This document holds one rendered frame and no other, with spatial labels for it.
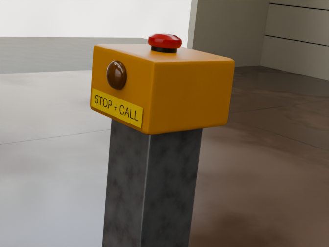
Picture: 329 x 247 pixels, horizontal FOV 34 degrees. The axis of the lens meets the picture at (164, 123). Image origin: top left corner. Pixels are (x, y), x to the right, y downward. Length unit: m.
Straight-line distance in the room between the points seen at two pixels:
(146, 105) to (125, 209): 0.15
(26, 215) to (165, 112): 2.20
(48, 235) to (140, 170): 1.95
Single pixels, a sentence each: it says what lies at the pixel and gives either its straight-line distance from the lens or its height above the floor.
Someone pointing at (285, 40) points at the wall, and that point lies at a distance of 8.62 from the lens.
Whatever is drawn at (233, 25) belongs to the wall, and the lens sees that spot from 8.24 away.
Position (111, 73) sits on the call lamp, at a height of 1.06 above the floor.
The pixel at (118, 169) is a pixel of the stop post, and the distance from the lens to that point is 0.64.
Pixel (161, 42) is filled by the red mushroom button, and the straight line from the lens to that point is 0.60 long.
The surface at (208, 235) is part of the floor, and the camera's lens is 2.65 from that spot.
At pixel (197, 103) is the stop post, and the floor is 1.03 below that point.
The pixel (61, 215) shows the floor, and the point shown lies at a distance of 2.73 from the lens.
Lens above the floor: 1.16
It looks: 15 degrees down
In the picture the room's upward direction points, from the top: 6 degrees clockwise
